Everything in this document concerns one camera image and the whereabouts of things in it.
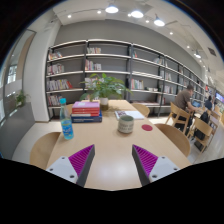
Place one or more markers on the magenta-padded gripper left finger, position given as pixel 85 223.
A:
pixel 63 166

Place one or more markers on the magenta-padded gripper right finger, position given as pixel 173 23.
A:
pixel 161 166

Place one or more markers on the clear blue-capped drink bottle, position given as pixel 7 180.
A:
pixel 67 127

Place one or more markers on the rounded light wood chair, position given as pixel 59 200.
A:
pixel 175 135
pixel 69 108
pixel 41 146
pixel 141 108

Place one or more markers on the flat round red coaster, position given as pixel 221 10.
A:
pixel 147 127

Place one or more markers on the dark blue thick book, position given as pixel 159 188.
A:
pixel 86 118

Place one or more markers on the beige patterned ceramic mug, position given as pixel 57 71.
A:
pixel 125 125

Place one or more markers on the black backpack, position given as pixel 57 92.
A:
pixel 201 128

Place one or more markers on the slatted wooden chairs group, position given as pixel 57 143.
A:
pixel 203 128

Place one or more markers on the red book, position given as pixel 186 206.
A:
pixel 86 110
pixel 86 114

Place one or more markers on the open white magazine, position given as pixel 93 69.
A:
pixel 131 114

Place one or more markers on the pink book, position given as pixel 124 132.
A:
pixel 86 105

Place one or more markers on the person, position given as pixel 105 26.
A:
pixel 183 100
pixel 209 102

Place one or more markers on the small leafy floor plant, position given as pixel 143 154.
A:
pixel 21 99

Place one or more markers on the green potted plant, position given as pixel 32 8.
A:
pixel 105 87

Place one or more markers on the grey bookshelf unit with books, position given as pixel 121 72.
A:
pixel 70 66

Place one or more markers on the round ceiling lights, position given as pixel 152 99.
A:
pixel 111 9

